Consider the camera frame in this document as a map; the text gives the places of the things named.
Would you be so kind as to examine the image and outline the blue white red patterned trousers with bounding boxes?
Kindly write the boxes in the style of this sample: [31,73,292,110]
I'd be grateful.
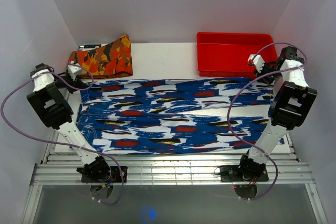
[76,78,274,155]

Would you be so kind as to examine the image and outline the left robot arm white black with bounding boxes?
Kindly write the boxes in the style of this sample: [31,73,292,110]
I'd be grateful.
[27,63,111,182]

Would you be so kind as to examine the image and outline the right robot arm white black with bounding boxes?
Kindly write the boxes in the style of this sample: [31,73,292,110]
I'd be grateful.
[237,46,318,180]

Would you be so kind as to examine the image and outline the orange camouflage folded trousers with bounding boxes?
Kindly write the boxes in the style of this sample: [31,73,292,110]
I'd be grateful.
[69,34,133,79]

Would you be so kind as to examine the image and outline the small blue white label card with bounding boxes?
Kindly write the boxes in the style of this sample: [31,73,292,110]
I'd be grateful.
[79,44,102,51]

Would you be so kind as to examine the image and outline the red plastic tray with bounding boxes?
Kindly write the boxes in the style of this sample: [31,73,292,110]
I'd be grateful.
[196,32,273,79]

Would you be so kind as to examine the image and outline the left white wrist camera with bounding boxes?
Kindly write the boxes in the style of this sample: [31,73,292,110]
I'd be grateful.
[67,61,82,80]

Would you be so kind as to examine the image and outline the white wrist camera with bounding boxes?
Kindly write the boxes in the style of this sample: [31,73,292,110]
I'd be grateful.
[67,61,82,80]
[247,54,265,73]

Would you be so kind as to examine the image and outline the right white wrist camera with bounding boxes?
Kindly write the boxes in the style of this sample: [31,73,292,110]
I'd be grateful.
[247,54,265,73]

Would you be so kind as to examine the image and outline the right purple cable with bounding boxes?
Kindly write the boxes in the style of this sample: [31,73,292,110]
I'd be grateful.
[226,41,307,202]

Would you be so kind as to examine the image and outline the purple cable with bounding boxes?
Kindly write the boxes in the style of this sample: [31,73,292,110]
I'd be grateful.
[226,41,307,202]
[0,61,125,206]

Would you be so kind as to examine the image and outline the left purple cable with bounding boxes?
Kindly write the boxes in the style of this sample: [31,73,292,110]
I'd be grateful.
[0,61,125,206]

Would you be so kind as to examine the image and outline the aluminium rail frame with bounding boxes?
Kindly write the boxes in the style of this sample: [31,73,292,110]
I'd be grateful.
[30,79,316,188]

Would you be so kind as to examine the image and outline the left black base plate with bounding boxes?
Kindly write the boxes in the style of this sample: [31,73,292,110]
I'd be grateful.
[77,166,128,183]

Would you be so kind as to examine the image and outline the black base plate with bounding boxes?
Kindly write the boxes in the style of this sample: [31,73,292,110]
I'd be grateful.
[214,165,269,183]
[77,166,128,183]

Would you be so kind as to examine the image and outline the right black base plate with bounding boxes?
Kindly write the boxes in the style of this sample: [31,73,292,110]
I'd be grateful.
[214,165,269,183]

